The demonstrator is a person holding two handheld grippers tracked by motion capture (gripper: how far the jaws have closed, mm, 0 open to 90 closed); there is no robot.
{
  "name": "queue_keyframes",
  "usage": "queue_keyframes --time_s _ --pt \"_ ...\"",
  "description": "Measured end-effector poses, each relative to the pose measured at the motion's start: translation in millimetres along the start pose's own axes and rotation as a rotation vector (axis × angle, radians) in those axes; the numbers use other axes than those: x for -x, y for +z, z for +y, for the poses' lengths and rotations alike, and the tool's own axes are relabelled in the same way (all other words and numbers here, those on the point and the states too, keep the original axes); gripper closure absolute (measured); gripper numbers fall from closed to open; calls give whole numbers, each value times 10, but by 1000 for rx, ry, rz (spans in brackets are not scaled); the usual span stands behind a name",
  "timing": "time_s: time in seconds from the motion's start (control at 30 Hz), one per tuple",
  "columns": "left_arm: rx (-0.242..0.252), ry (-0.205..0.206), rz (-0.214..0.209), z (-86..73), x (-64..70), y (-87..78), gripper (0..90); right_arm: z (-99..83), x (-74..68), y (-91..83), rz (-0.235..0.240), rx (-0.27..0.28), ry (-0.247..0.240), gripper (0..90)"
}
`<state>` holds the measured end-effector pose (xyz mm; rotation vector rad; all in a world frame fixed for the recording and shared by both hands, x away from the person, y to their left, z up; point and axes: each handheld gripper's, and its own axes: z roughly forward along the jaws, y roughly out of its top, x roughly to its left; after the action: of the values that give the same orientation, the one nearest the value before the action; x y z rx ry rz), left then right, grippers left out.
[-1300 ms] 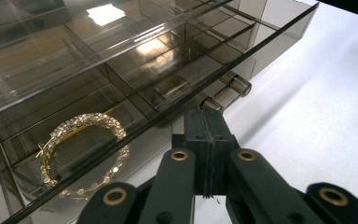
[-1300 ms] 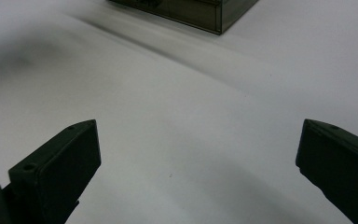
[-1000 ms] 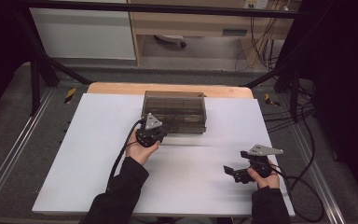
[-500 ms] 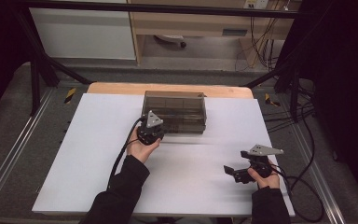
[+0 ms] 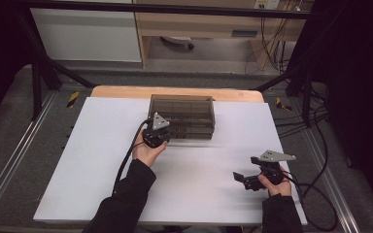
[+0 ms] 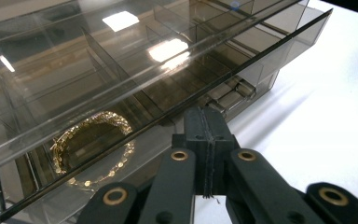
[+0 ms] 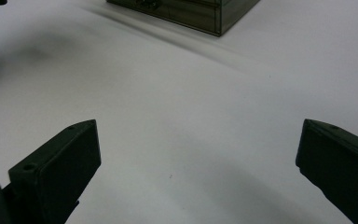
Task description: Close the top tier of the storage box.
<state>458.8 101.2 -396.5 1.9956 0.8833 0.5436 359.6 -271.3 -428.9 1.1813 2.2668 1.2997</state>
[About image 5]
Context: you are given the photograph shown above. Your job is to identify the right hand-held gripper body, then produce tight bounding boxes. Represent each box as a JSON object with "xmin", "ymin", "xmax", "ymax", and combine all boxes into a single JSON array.
[{"xmin": 244, "ymin": 150, "xmax": 297, "ymax": 192}]

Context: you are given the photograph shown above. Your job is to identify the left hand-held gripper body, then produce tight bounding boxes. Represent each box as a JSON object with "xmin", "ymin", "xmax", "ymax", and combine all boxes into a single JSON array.
[{"xmin": 142, "ymin": 112, "xmax": 173, "ymax": 150}]

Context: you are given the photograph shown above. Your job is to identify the smoky plastic drawer box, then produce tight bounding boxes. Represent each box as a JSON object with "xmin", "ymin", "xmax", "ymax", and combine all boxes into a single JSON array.
[{"xmin": 147, "ymin": 93, "xmax": 217, "ymax": 141}]

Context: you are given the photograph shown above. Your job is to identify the person's right hand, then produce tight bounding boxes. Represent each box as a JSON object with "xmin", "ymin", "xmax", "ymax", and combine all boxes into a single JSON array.
[{"xmin": 257, "ymin": 169, "xmax": 292, "ymax": 197}]

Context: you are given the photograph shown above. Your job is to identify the person's left hand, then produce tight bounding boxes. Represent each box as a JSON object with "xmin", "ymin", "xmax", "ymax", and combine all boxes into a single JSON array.
[{"xmin": 131, "ymin": 130, "xmax": 169, "ymax": 169}]

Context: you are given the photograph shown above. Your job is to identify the yellow black tape strip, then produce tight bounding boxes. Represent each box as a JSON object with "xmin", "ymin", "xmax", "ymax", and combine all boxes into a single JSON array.
[
  {"xmin": 66, "ymin": 90, "xmax": 81, "ymax": 110},
  {"xmin": 275, "ymin": 96, "xmax": 293, "ymax": 112}
]

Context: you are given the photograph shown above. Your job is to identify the white table cover board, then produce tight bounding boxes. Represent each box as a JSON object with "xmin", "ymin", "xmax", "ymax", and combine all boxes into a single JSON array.
[{"xmin": 33, "ymin": 96, "xmax": 308, "ymax": 226}]

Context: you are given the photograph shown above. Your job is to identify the black metal stand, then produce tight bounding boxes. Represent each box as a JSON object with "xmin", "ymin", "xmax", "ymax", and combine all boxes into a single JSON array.
[
  {"xmin": 254, "ymin": 61, "xmax": 315, "ymax": 129},
  {"xmin": 13, "ymin": 9, "xmax": 96, "ymax": 122}
]

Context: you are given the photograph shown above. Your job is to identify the chair base with caster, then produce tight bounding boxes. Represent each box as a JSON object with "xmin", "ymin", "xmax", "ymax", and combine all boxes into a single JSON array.
[{"xmin": 159, "ymin": 35, "xmax": 195, "ymax": 51}]

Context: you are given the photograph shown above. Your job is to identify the light wooden desk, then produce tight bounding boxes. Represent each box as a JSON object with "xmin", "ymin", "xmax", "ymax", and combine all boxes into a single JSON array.
[{"xmin": 132, "ymin": 0, "xmax": 315, "ymax": 69}]

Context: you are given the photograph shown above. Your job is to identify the white cabinet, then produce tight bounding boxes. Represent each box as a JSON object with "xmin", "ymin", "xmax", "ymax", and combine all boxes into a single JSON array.
[{"xmin": 28, "ymin": 8, "xmax": 143, "ymax": 63}]

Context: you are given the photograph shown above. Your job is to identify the black curtain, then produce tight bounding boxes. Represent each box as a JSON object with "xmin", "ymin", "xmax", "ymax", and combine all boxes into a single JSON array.
[
  {"xmin": 0, "ymin": 0, "xmax": 33, "ymax": 137},
  {"xmin": 290, "ymin": 0, "xmax": 373, "ymax": 221}
]

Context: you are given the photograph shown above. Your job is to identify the left hand-held gripper cable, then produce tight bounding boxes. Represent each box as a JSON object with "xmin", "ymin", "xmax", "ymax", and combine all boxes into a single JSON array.
[{"xmin": 111, "ymin": 118, "xmax": 153, "ymax": 197}]

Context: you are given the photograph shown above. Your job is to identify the hand-held gripper cable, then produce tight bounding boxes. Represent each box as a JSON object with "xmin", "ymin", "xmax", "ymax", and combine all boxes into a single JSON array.
[
  {"xmin": 111, "ymin": 118, "xmax": 153, "ymax": 197},
  {"xmin": 283, "ymin": 110, "xmax": 339, "ymax": 233}
]

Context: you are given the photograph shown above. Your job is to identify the black floor cables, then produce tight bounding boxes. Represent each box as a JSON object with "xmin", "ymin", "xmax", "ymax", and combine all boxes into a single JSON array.
[{"xmin": 273, "ymin": 90, "xmax": 329, "ymax": 140}]

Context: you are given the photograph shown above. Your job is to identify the aluminium floor rail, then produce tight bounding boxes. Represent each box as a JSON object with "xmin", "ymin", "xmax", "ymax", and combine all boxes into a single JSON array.
[
  {"xmin": 299, "ymin": 125, "xmax": 360, "ymax": 233},
  {"xmin": 0, "ymin": 91, "xmax": 61, "ymax": 221}
]

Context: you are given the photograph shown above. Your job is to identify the right hand-held gripper cable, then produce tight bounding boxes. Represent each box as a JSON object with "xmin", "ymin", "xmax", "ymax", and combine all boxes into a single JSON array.
[{"xmin": 283, "ymin": 110, "xmax": 339, "ymax": 233}]

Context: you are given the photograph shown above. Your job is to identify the hanging black cable bundle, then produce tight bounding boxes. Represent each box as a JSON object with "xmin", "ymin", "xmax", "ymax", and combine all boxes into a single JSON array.
[{"xmin": 244, "ymin": 16, "xmax": 300, "ymax": 76}]

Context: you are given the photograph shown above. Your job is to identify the black horizontal frame bar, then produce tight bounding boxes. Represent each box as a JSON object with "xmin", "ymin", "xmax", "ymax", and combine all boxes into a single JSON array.
[{"xmin": 13, "ymin": 0, "xmax": 334, "ymax": 20}]

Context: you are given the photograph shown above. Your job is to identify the white wall socket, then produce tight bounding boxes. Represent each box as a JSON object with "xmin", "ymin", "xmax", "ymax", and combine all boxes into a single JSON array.
[{"xmin": 253, "ymin": 0, "xmax": 281, "ymax": 10}]

